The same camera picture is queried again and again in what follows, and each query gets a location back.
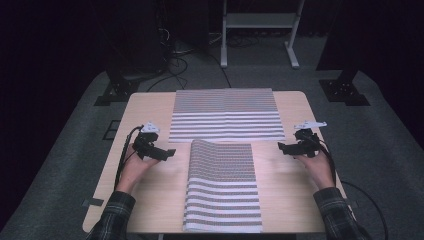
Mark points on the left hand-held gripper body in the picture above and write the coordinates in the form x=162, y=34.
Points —
x=148, y=140

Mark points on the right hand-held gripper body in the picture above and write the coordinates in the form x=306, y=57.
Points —
x=308, y=140

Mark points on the grey white striped cloth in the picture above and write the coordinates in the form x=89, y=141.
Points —
x=226, y=115
x=223, y=186

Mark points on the person's left hand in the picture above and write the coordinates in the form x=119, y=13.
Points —
x=136, y=168

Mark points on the person's right hand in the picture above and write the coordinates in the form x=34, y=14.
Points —
x=318, y=168

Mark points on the black stand base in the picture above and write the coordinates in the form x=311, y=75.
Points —
x=116, y=90
x=345, y=90

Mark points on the grey tape strip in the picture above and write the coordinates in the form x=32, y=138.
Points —
x=92, y=202

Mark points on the white metal stand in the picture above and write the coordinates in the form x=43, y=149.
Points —
x=258, y=23

